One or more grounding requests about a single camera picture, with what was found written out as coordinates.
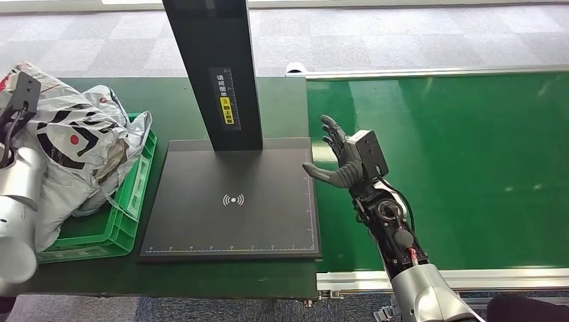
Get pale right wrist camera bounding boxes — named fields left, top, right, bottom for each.
left=346, top=129, right=389, bottom=182

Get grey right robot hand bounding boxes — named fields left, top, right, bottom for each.
left=303, top=114, right=364, bottom=191

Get grey package with black logo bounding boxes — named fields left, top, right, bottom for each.
left=0, top=61, right=131, bottom=254

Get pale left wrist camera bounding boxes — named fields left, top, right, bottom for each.
left=4, top=71, right=42, bottom=128

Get aluminium conveyor rail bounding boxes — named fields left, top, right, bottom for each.
left=315, top=266, right=569, bottom=294
left=285, top=64, right=569, bottom=81

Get black rounded object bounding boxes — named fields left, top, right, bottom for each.
left=486, top=294, right=569, bottom=322

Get green conveyor belt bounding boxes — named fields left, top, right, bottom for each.
left=305, top=72, right=569, bottom=273

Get green plastic crate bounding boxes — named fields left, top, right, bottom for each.
left=37, top=113, right=158, bottom=265

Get grey package with red print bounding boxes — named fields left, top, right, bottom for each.
left=70, top=84, right=154, bottom=219

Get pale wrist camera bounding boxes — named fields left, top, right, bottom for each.
left=4, top=71, right=42, bottom=128
left=346, top=129, right=389, bottom=182

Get black inbound scanner machine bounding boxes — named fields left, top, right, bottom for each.
left=138, top=0, right=323, bottom=264

